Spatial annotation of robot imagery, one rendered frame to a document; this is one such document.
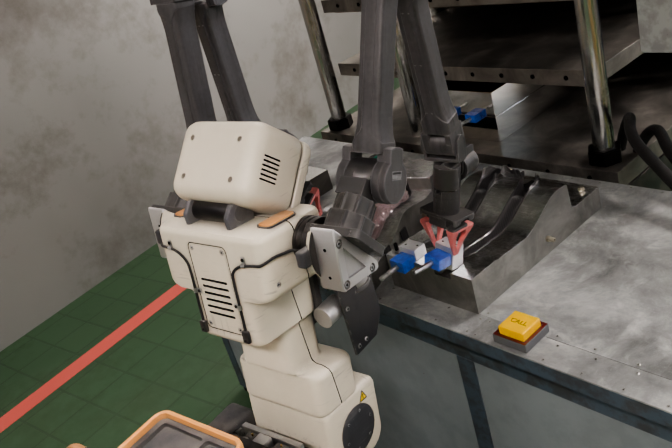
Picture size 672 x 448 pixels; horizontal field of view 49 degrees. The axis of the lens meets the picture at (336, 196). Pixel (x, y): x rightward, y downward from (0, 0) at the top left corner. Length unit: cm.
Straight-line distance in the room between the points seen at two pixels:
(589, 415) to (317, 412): 54
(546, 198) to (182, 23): 90
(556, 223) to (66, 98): 297
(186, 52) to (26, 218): 268
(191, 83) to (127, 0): 294
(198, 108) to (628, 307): 96
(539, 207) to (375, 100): 64
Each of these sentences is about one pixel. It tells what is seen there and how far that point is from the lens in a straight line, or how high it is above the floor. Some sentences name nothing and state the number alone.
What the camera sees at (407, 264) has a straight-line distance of 170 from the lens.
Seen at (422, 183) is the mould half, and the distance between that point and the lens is 207.
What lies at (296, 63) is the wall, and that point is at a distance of 534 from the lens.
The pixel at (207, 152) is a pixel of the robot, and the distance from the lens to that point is 133.
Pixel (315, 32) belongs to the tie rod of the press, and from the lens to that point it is 287.
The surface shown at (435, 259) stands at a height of 94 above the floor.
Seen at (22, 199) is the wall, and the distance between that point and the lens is 409.
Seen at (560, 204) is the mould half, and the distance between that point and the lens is 182.
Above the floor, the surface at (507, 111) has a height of 87.
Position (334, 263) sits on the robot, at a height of 117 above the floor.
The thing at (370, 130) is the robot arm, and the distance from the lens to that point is 127.
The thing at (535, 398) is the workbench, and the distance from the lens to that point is 168.
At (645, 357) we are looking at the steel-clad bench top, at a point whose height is 80.
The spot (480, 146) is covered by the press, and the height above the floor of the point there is 79.
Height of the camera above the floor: 175
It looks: 24 degrees down
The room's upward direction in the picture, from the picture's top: 16 degrees counter-clockwise
